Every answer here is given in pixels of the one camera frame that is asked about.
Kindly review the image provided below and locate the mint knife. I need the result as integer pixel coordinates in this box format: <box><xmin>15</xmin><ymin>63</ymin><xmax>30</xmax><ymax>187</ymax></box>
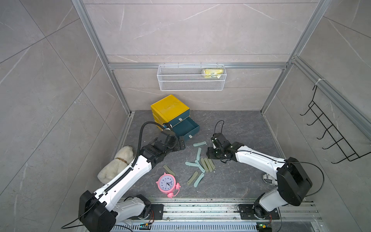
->
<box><xmin>193</xmin><ymin>173</ymin><xmax>205</xmax><ymax>188</ymax></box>
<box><xmin>193</xmin><ymin>141</ymin><xmax>207</xmax><ymax>147</ymax></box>

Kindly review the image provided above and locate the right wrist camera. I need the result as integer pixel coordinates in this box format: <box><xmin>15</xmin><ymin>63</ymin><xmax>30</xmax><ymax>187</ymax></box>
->
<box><xmin>211</xmin><ymin>133</ymin><xmax>230</xmax><ymax>147</ymax></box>

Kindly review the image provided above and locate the mint knife vertical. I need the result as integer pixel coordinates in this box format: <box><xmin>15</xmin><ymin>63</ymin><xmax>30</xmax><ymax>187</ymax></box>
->
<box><xmin>196</xmin><ymin>148</ymin><xmax>202</xmax><ymax>161</ymax></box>

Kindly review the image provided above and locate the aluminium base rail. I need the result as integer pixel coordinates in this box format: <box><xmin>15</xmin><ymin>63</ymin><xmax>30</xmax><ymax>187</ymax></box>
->
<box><xmin>112</xmin><ymin>198</ymin><xmax>328</xmax><ymax>232</ymax></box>

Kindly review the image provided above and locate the teal drawer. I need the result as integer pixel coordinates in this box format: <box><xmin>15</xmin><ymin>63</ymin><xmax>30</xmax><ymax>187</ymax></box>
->
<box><xmin>173</xmin><ymin>117</ymin><xmax>200</xmax><ymax>141</ymax></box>
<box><xmin>169</xmin><ymin>109</ymin><xmax>190</xmax><ymax>127</ymax></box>

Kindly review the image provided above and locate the white wire mesh basket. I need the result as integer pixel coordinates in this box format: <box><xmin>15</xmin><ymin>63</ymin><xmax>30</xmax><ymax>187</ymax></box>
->
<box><xmin>157</xmin><ymin>64</ymin><xmax>227</xmax><ymax>91</ymax></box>

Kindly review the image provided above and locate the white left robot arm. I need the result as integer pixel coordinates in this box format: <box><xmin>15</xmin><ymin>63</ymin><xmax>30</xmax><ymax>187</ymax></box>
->
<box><xmin>78</xmin><ymin>130</ymin><xmax>185</xmax><ymax>232</ymax></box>

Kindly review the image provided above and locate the mint knife diagonal centre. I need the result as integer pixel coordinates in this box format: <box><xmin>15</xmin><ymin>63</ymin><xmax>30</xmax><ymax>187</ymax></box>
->
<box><xmin>195</xmin><ymin>160</ymin><xmax>206</xmax><ymax>173</ymax></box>

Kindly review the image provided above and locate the mint knife upper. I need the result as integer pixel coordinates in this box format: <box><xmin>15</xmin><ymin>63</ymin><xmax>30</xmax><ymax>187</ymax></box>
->
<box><xmin>193</xmin><ymin>141</ymin><xmax>207</xmax><ymax>147</ymax></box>

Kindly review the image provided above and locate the yellow drawer cabinet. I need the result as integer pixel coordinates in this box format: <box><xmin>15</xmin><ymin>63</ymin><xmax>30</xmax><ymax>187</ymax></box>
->
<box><xmin>151</xmin><ymin>95</ymin><xmax>190</xmax><ymax>124</ymax></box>

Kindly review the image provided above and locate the mint knife lower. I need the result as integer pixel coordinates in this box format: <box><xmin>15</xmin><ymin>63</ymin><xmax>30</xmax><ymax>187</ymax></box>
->
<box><xmin>193</xmin><ymin>173</ymin><xmax>205</xmax><ymax>188</ymax></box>

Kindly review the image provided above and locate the yellow sponge in basket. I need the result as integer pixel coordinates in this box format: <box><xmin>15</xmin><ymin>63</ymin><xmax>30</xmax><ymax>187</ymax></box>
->
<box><xmin>202</xmin><ymin>69</ymin><xmax>224</xmax><ymax>79</ymax></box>

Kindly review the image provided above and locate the olive knife lower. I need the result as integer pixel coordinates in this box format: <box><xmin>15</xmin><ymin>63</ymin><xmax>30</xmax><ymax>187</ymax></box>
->
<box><xmin>186</xmin><ymin>171</ymin><xmax>199</xmax><ymax>185</ymax></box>

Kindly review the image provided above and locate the white plush teddy bear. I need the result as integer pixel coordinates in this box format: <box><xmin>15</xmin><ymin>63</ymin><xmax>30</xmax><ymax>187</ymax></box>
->
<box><xmin>97</xmin><ymin>146</ymin><xmax>134</xmax><ymax>184</ymax></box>

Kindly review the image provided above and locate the olive knife left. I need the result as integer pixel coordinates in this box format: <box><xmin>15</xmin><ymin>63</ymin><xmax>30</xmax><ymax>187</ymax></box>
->
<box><xmin>163</xmin><ymin>165</ymin><xmax>175</xmax><ymax>176</ymax></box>

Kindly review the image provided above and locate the black wall hook rack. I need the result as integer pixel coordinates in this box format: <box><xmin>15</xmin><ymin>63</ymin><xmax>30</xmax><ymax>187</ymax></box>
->
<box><xmin>300</xmin><ymin>85</ymin><xmax>371</xmax><ymax>164</ymax></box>

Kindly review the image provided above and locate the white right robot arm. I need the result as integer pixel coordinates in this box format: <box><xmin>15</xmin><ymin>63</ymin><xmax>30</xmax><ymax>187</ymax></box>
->
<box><xmin>207</xmin><ymin>138</ymin><xmax>313</xmax><ymax>219</ymax></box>

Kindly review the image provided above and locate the olive knife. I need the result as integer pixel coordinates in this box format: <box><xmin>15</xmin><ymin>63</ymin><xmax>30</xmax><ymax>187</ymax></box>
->
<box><xmin>186</xmin><ymin>171</ymin><xmax>199</xmax><ymax>185</ymax></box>
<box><xmin>200</xmin><ymin>159</ymin><xmax>209</xmax><ymax>172</ymax></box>
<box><xmin>204</xmin><ymin>158</ymin><xmax>215</xmax><ymax>172</ymax></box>
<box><xmin>163</xmin><ymin>165</ymin><xmax>175</xmax><ymax>176</ymax></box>

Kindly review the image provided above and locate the pink alarm clock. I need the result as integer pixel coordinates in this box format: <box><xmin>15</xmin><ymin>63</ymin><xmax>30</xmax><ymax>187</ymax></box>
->
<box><xmin>156</xmin><ymin>173</ymin><xmax>181</xmax><ymax>199</ymax></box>

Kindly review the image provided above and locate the teal top drawer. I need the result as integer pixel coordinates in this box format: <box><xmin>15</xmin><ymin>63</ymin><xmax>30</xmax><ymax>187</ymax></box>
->
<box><xmin>169</xmin><ymin>109</ymin><xmax>190</xmax><ymax>127</ymax></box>

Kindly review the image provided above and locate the olive knife right centre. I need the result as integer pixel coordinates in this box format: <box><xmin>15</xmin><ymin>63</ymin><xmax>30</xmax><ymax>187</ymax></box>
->
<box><xmin>204</xmin><ymin>158</ymin><xmax>215</xmax><ymax>172</ymax></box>

